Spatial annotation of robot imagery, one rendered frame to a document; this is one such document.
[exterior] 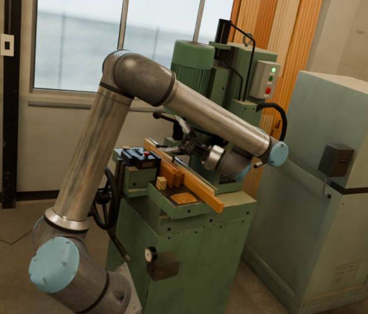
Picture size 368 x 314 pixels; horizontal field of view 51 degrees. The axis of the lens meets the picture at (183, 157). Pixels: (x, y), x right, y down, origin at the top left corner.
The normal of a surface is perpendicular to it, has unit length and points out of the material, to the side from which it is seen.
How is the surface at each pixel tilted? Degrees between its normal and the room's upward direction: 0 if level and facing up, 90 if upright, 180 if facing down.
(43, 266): 44
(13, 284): 0
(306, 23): 87
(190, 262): 90
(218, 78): 90
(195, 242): 90
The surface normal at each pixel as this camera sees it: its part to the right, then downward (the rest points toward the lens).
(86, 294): 0.54, 0.23
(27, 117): 0.43, 0.41
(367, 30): -0.89, 0.00
